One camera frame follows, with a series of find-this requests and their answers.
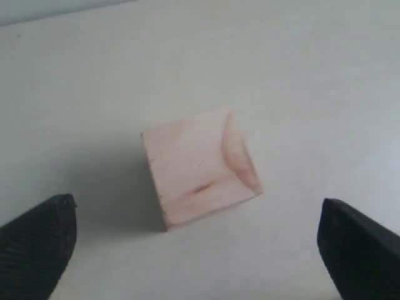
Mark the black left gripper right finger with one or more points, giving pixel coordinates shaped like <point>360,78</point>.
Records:
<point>360,255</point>

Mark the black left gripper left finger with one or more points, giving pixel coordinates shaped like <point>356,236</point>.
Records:
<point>36,248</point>

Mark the medium brown wooden cube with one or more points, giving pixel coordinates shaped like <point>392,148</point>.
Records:
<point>199,166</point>

